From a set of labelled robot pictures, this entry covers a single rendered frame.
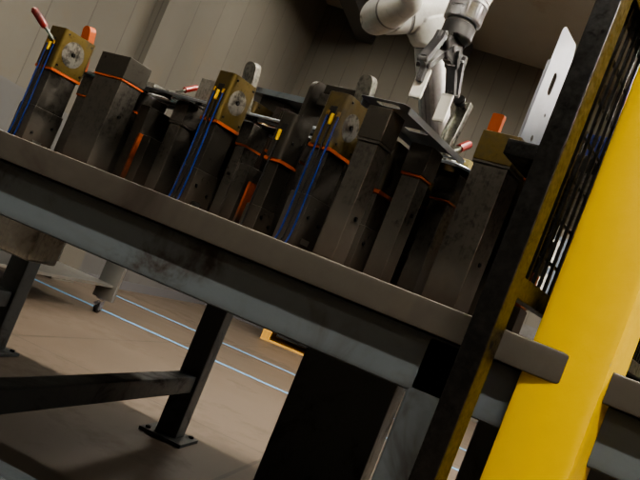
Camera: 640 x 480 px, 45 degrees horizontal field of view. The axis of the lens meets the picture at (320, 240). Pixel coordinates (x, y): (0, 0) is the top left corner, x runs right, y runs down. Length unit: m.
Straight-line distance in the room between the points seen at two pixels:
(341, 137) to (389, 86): 7.13
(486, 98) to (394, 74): 1.04
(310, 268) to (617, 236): 0.39
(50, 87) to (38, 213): 1.09
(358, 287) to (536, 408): 0.27
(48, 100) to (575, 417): 1.73
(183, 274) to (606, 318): 0.57
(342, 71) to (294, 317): 7.86
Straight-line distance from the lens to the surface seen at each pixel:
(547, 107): 1.70
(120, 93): 2.11
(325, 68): 8.92
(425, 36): 2.41
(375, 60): 8.84
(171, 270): 1.13
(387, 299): 1.00
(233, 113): 1.84
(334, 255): 1.30
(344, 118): 1.58
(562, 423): 0.99
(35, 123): 2.29
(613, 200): 1.02
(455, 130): 1.91
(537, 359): 0.99
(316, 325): 1.05
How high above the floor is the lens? 0.66
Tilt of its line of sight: 3 degrees up
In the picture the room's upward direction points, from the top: 22 degrees clockwise
